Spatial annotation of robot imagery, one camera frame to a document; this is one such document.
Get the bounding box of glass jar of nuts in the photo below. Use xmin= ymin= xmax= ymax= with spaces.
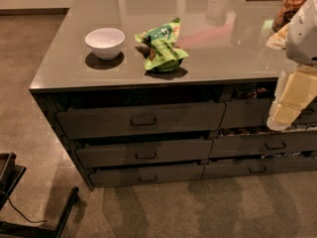
xmin=271 ymin=0 xmax=306 ymax=32

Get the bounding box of black metal stand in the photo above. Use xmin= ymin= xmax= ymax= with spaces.
xmin=0 ymin=152 xmax=80 ymax=238

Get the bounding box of green snack bag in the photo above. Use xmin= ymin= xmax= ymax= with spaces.
xmin=135 ymin=18 xmax=188 ymax=72

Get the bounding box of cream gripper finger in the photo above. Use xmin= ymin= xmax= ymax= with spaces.
xmin=266 ymin=65 xmax=317 ymax=131

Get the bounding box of black cable on floor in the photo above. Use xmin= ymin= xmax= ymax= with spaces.
xmin=0 ymin=190 xmax=48 ymax=227

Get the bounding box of grey drawer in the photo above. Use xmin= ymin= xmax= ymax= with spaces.
xmin=90 ymin=163 xmax=204 ymax=187
xmin=210 ymin=132 xmax=317 ymax=158
xmin=220 ymin=98 xmax=317 ymax=128
xmin=76 ymin=139 xmax=213 ymax=168
xmin=56 ymin=102 xmax=225 ymax=139
xmin=202 ymin=157 xmax=317 ymax=179

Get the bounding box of white ceramic bowl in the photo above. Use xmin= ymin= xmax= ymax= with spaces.
xmin=85 ymin=28 xmax=125 ymax=60

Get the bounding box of grey kitchen island counter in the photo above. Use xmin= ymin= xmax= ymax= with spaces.
xmin=30 ymin=0 xmax=317 ymax=188

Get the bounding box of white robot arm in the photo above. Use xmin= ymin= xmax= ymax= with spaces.
xmin=266 ymin=0 xmax=317 ymax=131

